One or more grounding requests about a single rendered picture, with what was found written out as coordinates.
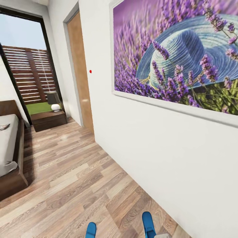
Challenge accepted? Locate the sandal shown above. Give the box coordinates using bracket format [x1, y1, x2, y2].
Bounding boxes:
[142, 211, 156, 238]
[85, 222, 97, 238]

